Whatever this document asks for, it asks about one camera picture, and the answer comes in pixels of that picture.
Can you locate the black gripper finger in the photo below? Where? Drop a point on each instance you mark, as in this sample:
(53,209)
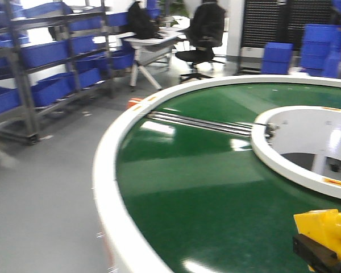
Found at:
(319,257)

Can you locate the yellow toy building block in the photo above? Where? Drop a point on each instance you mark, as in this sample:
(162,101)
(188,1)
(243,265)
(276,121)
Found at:
(323,226)

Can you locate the metal conveyor seam rollers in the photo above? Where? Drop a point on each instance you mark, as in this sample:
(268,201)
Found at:
(234,128)

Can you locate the white outer conveyor rim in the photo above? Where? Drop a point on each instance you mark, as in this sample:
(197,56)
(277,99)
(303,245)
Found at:
(174,198)

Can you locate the stacked blue crates background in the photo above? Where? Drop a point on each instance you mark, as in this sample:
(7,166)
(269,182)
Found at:
(320,53)

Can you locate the black office chair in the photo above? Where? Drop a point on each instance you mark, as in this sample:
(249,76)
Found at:
(195,57)

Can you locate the black perforated panel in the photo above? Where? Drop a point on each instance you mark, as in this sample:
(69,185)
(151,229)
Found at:
(277,21)

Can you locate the white folding table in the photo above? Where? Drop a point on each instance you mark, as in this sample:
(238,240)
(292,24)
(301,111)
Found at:
(148,51)

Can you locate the black backpack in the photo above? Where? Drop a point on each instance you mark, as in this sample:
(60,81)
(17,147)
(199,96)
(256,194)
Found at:
(139,22)

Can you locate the metal shelving rack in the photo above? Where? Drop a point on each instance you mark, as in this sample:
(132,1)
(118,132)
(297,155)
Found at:
(48,59)

